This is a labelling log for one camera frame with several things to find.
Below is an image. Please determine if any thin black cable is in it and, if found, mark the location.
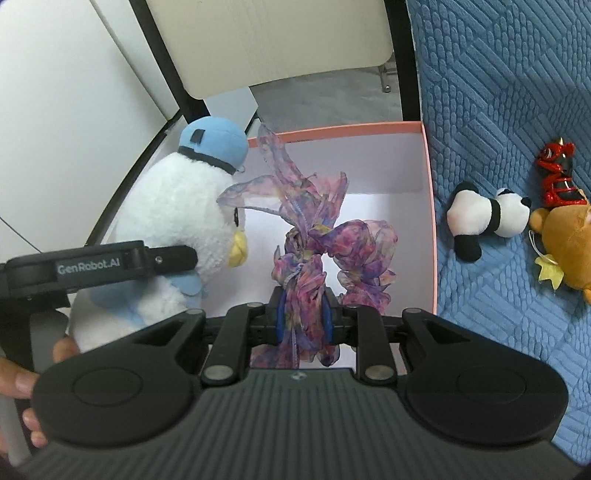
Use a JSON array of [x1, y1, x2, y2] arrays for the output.
[[0, 216, 43, 254]]

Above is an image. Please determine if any red black figurine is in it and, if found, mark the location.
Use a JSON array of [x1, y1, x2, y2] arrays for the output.
[[536, 137, 589, 209]]

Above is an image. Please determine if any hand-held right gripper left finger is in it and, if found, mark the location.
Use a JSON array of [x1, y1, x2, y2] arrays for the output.
[[131, 286, 290, 387]]

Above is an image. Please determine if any purple floral sheer scarf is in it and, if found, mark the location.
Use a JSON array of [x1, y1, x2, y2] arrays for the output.
[[216, 124, 399, 370]]

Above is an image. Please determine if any white blue penguin plush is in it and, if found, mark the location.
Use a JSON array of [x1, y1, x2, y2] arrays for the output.
[[69, 115, 250, 352]]

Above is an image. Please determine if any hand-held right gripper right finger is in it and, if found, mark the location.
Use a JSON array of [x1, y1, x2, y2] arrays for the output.
[[322, 290, 459, 387]]

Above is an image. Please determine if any yellow leaf charm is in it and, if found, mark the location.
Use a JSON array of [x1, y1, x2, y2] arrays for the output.
[[534, 254, 567, 291]]

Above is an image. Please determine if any small panda plush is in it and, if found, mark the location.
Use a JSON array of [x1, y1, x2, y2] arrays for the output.
[[445, 181, 533, 264]]

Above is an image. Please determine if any white chair with black frame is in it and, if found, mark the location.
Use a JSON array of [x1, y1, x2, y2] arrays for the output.
[[85, 0, 422, 246]]

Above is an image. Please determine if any pink storage box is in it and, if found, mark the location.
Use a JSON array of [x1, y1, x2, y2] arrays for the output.
[[203, 121, 440, 376]]

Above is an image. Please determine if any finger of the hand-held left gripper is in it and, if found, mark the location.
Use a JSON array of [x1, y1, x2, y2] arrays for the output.
[[146, 244, 200, 280]]

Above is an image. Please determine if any metal furniture leg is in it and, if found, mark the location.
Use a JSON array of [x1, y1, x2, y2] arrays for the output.
[[378, 64, 399, 94]]

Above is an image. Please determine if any person's left hand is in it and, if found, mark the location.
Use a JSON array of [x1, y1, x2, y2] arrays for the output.
[[0, 335, 82, 462]]

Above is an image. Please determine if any blue textured blanket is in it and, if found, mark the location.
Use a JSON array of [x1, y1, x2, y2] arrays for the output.
[[406, 0, 591, 463]]

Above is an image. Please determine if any brown bear plush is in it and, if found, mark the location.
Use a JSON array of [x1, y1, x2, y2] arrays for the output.
[[529, 203, 591, 304]]

